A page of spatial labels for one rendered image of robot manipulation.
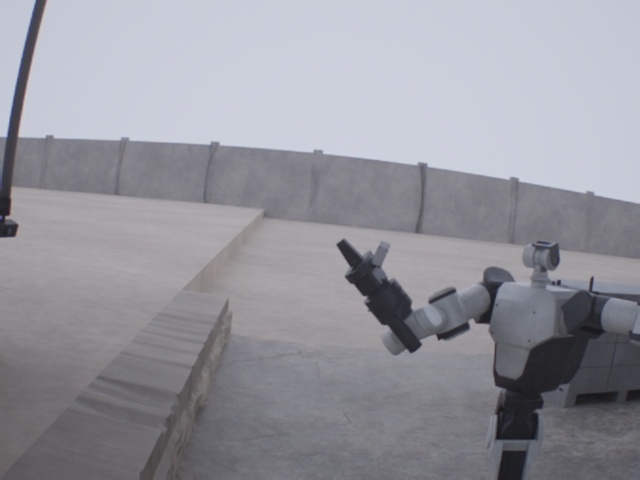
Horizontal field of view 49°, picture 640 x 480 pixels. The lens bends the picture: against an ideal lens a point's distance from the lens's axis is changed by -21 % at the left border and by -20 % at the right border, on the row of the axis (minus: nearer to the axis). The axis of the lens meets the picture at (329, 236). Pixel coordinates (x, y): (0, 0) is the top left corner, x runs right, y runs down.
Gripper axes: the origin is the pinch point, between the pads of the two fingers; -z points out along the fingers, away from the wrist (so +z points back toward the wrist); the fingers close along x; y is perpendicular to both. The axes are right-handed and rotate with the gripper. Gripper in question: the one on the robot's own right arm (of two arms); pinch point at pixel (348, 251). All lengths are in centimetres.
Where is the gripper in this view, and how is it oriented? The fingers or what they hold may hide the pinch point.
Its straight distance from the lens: 193.7
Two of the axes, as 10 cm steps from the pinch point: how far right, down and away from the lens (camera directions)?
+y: -7.6, 5.7, 3.2
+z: 6.2, 7.8, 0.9
